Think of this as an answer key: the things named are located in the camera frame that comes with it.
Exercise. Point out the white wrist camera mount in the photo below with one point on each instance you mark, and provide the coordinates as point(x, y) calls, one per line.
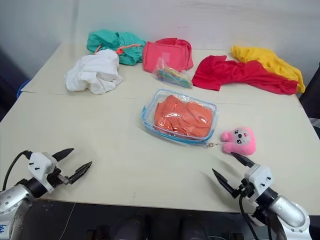
point(40, 165)
point(258, 178)

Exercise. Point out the clear bag of colourful items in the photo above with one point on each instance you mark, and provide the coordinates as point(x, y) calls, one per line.
point(172, 75)

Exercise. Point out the clear pouch with orange cloth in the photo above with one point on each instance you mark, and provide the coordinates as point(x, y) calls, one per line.
point(178, 117)

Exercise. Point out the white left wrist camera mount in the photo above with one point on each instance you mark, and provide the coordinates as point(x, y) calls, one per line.
point(40, 165)

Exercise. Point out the yellow garment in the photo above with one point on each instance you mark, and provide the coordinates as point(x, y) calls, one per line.
point(270, 61)

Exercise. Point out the pink fabric storage box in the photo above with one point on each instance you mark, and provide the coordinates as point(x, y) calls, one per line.
point(165, 56)

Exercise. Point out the white crumpled garment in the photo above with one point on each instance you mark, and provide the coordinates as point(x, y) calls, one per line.
point(95, 72)

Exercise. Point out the red garment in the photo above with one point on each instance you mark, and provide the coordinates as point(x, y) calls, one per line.
point(237, 73)

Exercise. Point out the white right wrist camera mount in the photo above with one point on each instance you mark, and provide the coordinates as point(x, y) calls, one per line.
point(258, 178)

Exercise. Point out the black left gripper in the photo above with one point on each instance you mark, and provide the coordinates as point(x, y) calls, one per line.
point(57, 178)

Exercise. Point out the orange cloth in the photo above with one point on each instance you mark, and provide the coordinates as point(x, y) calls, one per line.
point(181, 117)

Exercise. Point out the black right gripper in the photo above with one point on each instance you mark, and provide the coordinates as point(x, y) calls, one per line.
point(243, 190)

